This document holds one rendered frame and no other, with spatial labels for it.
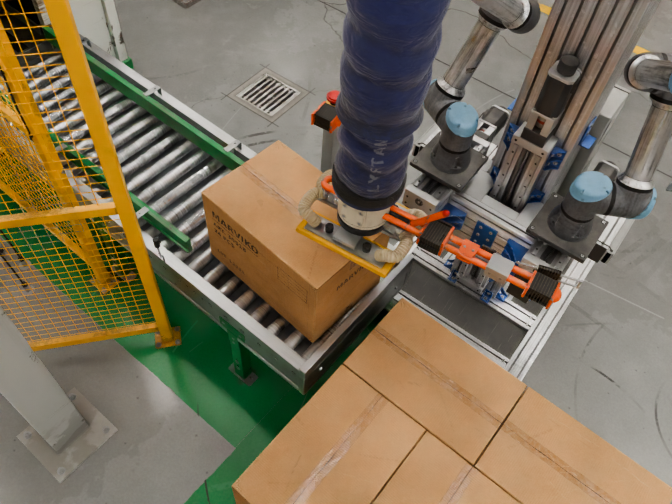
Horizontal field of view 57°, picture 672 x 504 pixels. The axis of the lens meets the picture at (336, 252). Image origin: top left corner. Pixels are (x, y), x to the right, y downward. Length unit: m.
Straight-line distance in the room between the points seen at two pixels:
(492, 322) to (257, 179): 1.32
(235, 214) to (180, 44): 2.51
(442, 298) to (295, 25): 2.53
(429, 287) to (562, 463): 1.05
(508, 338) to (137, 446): 1.73
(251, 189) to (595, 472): 1.61
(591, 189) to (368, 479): 1.22
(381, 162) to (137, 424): 1.77
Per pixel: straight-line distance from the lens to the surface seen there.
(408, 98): 1.57
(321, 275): 2.13
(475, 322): 3.01
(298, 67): 4.42
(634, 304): 3.66
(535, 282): 1.91
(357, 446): 2.31
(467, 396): 2.46
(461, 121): 2.25
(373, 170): 1.74
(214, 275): 2.63
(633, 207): 2.26
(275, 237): 2.22
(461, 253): 1.91
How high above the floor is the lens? 2.73
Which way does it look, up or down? 54 degrees down
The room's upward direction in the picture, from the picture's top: 6 degrees clockwise
